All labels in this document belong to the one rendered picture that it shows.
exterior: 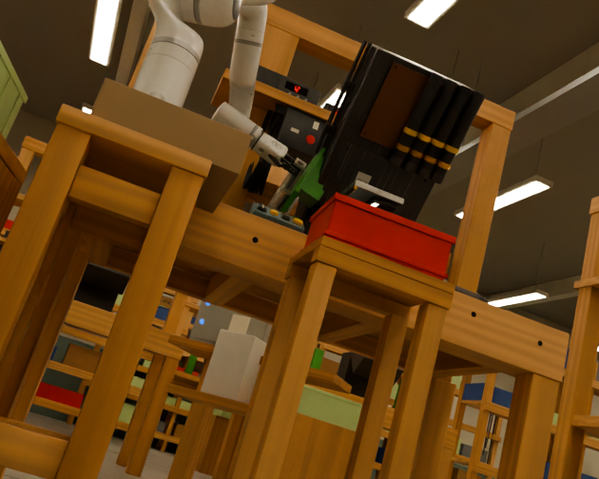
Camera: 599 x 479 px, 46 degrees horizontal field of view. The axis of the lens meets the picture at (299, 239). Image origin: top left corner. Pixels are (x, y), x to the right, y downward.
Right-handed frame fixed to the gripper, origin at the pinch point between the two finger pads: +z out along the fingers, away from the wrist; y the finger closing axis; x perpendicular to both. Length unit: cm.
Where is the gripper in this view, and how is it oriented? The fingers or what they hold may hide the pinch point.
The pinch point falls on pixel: (295, 167)
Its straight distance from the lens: 235.3
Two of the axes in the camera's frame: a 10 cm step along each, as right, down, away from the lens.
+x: -5.7, 7.0, 4.3
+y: 1.6, -4.2, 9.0
